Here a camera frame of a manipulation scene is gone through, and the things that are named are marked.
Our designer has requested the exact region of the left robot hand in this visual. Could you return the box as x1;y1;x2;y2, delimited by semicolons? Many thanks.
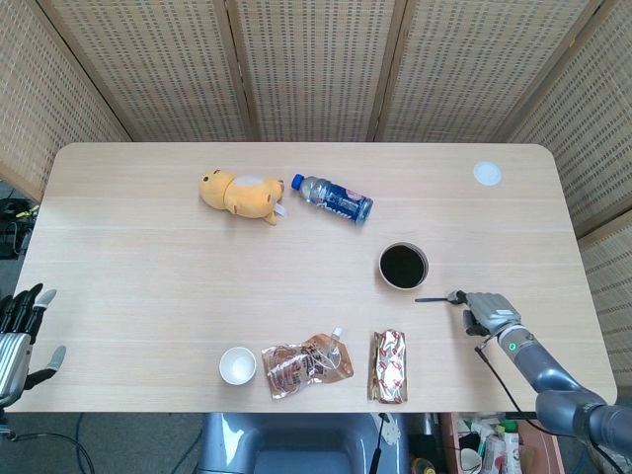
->
0;283;67;409

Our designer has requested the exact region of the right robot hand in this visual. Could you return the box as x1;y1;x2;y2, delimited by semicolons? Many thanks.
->
446;289;523;338

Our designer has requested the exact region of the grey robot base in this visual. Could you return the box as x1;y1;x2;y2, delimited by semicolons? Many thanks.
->
199;412;411;474

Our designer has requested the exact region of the white bowl with dark liquid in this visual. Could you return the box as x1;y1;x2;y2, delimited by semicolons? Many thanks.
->
378;241;429;291

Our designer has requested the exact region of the gold foil snack packet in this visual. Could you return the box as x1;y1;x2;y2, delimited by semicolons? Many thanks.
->
366;330;410;404

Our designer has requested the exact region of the black floor equipment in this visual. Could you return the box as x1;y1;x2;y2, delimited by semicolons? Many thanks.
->
0;197;40;259

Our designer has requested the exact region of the brown box of clutter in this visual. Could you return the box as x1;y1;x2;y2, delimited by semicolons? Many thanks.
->
438;412;565;474

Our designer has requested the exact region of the blue drink bottle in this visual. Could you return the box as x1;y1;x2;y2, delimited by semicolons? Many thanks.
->
290;172;374;227

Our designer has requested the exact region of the brown spout pouch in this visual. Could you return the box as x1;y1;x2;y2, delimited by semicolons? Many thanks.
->
261;326;356;401

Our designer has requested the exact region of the white paper cup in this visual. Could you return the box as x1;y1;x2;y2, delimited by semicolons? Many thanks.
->
218;346;257;386

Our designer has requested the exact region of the yellow plush bear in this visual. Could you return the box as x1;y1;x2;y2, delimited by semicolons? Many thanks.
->
198;167;288;227

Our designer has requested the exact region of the woven folding screen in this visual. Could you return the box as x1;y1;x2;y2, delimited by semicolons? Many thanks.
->
0;0;632;389

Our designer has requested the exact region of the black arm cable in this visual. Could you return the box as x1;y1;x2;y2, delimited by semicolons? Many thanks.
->
474;340;547;429

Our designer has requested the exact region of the silver perforated bracket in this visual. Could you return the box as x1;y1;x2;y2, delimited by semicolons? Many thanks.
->
377;412;401;448

